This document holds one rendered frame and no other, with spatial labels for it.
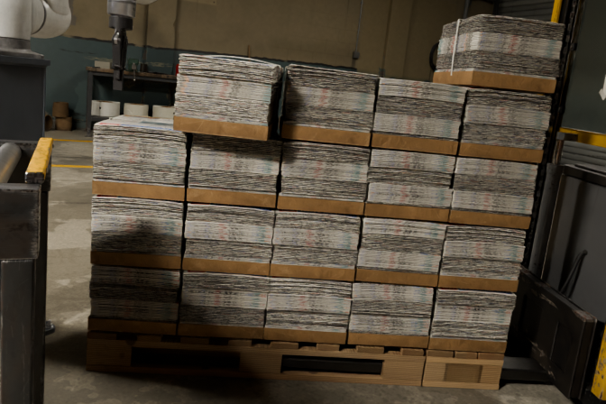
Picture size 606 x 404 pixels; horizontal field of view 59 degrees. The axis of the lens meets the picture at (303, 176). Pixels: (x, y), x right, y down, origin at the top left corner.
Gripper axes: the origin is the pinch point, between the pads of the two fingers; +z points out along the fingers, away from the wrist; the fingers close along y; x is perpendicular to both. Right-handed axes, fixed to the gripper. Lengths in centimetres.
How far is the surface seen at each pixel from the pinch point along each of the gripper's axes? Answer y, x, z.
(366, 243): -18, -87, 45
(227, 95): -25.8, -37.7, 0.4
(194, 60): -25.5, -27.3, -8.5
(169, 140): -18.4, -20.5, 16.4
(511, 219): -19, -136, 32
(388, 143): -19, -90, 11
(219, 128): -26.1, -36.2, 10.4
